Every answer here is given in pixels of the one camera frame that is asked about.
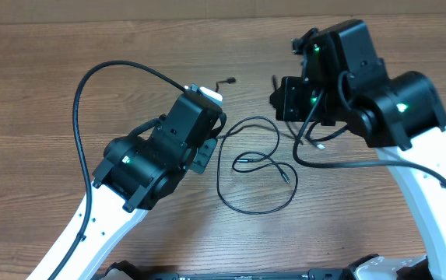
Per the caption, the black usb cable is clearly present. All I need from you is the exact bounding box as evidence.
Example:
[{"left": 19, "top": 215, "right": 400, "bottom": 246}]
[
  {"left": 215, "top": 76, "right": 300, "bottom": 215},
  {"left": 271, "top": 75, "right": 350, "bottom": 151}
]

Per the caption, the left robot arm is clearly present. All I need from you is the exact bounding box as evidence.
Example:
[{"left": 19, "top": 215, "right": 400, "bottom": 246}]
[{"left": 29, "top": 87, "right": 226, "bottom": 279}]

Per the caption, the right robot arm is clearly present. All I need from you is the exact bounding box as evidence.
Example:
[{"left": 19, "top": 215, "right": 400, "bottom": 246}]
[{"left": 270, "top": 19, "right": 446, "bottom": 279}]

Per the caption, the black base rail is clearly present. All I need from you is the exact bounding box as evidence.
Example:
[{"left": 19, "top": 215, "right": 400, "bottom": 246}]
[{"left": 139, "top": 268, "right": 354, "bottom": 280}]

